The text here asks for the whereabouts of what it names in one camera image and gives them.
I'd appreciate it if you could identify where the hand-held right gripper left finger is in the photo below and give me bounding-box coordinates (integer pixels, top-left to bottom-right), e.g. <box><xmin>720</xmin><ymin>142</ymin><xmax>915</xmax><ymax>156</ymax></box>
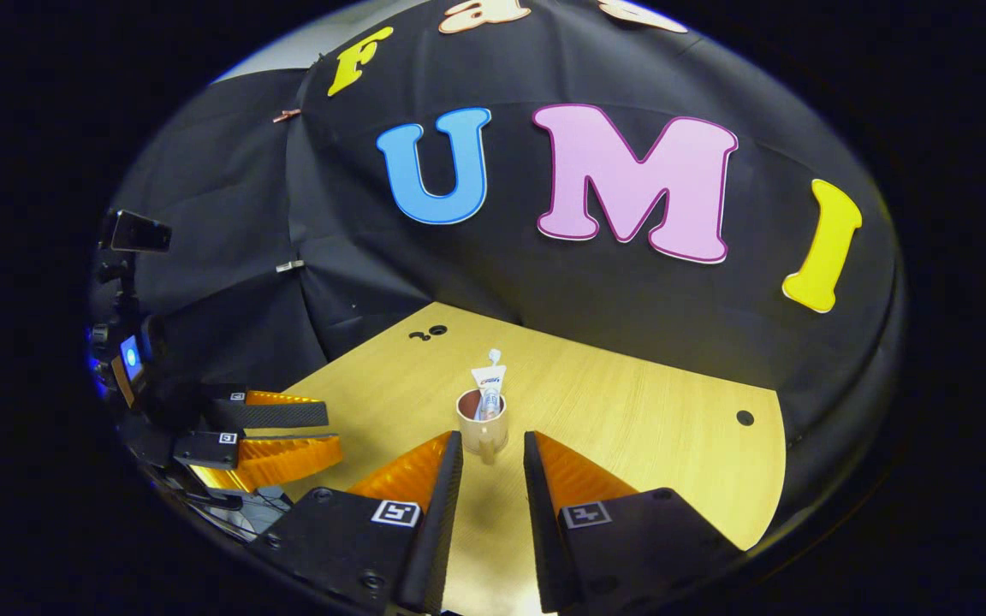
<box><xmin>258</xmin><ymin>430</ymin><xmax>465</xmax><ymax>615</ymax></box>

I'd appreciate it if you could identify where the white toothpaste tube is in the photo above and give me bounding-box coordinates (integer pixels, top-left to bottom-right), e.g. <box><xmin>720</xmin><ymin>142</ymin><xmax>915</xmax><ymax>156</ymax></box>
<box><xmin>471</xmin><ymin>364</ymin><xmax>508</xmax><ymax>422</ymax></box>

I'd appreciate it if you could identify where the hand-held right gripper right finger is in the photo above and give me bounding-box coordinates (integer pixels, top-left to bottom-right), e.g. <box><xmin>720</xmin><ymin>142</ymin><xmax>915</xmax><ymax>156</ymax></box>
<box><xmin>524</xmin><ymin>430</ymin><xmax>742</xmax><ymax>613</ymax></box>

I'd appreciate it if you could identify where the wooden desktop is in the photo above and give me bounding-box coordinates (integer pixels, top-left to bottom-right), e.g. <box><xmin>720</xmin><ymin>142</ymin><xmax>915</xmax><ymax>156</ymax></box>
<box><xmin>275</xmin><ymin>301</ymin><xmax>787</xmax><ymax>616</ymax></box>

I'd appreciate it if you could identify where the beige cup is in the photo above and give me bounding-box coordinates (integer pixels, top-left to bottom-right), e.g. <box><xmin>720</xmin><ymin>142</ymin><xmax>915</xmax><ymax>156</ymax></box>
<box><xmin>456</xmin><ymin>389</ymin><xmax>510</xmax><ymax>465</ymax></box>

